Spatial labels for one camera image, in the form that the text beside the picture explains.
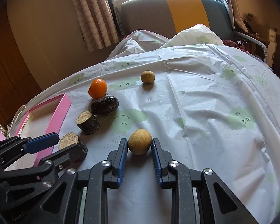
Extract sugarcane chunk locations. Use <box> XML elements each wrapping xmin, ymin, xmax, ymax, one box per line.
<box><xmin>58</xmin><ymin>133</ymin><xmax>88</xmax><ymax>163</ymax></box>
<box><xmin>75</xmin><ymin>110</ymin><xmax>100</xmax><ymax>135</ymax></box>

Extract tan longan fruit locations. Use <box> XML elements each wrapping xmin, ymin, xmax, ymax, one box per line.
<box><xmin>141</xmin><ymin>70</ymin><xmax>155</xmax><ymax>84</ymax></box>
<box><xmin>128</xmin><ymin>129</ymin><xmax>152</xmax><ymax>155</ymax></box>

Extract dark wrinkled fruit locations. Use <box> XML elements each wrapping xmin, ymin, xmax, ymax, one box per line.
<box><xmin>90</xmin><ymin>95</ymin><xmax>119</xmax><ymax>116</ymax></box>

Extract pink shallow tray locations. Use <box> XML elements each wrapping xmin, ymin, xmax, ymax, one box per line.
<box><xmin>6</xmin><ymin>94</ymin><xmax>72</xmax><ymax>171</ymax></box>

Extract white patterned plastic tablecloth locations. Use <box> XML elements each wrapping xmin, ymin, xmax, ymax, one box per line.
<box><xmin>18</xmin><ymin>30</ymin><xmax>280</xmax><ymax>223</ymax></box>

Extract small mandarin orange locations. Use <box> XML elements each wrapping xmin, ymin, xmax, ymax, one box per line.
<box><xmin>88</xmin><ymin>78</ymin><xmax>108</xmax><ymax>100</ymax></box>

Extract left beige curtain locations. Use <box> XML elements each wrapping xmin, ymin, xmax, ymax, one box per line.
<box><xmin>72</xmin><ymin>0</ymin><xmax>119</xmax><ymax>52</ymax></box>

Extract beige curtain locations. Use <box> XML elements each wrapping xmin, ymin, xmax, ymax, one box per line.
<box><xmin>227</xmin><ymin>0</ymin><xmax>248</xmax><ymax>32</ymax></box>
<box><xmin>72</xmin><ymin>0</ymin><xmax>119</xmax><ymax>52</ymax></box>

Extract grey yellow blue headboard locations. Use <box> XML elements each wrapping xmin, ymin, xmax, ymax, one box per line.
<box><xmin>121</xmin><ymin>0</ymin><xmax>234</xmax><ymax>40</ymax></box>

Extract white cabinet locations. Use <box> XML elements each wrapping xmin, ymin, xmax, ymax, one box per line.
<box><xmin>267</xmin><ymin>29</ymin><xmax>277</xmax><ymax>67</ymax></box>

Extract right beige curtain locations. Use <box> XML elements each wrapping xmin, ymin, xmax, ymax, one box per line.
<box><xmin>227</xmin><ymin>0</ymin><xmax>248</xmax><ymax>32</ymax></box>

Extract white cable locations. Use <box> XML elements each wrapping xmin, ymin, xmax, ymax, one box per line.
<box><xmin>6</xmin><ymin>105</ymin><xmax>27</xmax><ymax>131</ymax></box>

